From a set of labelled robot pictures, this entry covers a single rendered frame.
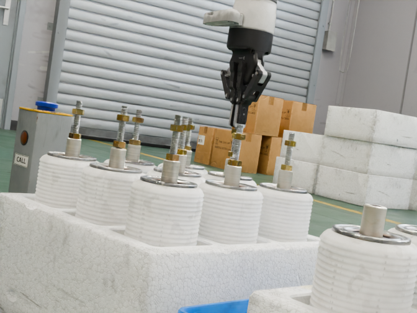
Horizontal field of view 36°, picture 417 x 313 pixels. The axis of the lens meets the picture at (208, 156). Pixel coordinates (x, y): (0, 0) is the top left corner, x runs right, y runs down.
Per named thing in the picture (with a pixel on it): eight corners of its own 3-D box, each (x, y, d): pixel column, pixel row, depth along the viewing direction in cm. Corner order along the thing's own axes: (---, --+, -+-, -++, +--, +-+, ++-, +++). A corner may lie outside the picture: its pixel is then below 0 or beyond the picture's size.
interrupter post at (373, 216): (373, 242, 61) (379, 207, 61) (352, 236, 63) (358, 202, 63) (387, 241, 63) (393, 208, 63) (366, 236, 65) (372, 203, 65)
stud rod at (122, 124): (114, 157, 93) (121, 105, 93) (121, 158, 93) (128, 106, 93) (113, 158, 92) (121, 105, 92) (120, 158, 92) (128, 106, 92)
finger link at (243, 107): (239, 93, 108) (234, 123, 108) (248, 92, 105) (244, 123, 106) (246, 94, 109) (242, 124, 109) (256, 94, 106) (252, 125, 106)
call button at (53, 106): (41, 113, 114) (43, 101, 113) (30, 110, 116) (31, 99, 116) (61, 115, 116) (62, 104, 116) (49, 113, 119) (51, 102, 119)
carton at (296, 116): (311, 141, 523) (316, 105, 521) (287, 138, 511) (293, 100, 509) (288, 138, 549) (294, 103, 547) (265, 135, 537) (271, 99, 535)
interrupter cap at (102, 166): (152, 176, 94) (153, 171, 94) (115, 174, 88) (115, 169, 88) (116, 167, 98) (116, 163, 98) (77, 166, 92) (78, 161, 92)
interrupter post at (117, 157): (127, 172, 93) (130, 149, 93) (115, 172, 91) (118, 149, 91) (115, 170, 95) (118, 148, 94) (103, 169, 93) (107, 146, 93)
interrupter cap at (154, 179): (157, 188, 79) (157, 182, 79) (129, 178, 86) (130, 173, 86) (208, 192, 84) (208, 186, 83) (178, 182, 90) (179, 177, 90)
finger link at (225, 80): (235, 70, 114) (244, 95, 111) (230, 77, 115) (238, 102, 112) (222, 68, 113) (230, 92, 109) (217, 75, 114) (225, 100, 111)
